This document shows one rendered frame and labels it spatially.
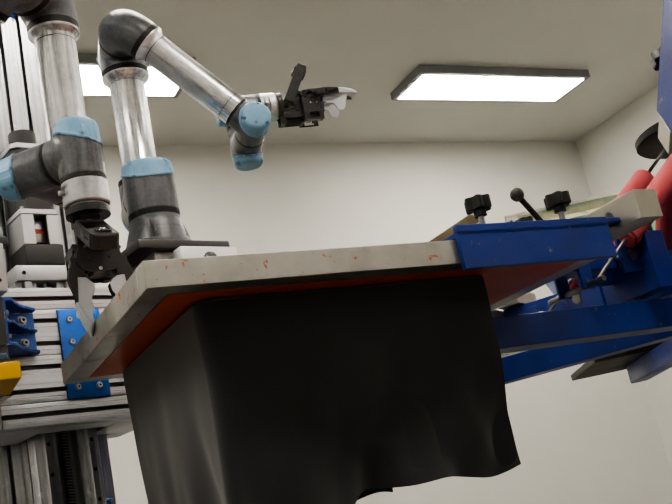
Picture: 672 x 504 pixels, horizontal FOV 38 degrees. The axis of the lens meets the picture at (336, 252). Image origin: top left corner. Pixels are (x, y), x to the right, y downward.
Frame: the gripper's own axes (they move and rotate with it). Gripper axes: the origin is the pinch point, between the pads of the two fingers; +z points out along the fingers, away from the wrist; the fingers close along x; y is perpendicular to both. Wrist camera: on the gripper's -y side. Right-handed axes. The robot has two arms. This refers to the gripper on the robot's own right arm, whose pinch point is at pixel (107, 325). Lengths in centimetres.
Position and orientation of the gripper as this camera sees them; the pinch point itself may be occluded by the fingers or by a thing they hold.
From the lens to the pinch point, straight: 155.4
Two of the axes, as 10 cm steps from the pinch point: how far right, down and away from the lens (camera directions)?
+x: -8.8, 0.6, -4.6
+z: 2.0, 9.4, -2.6
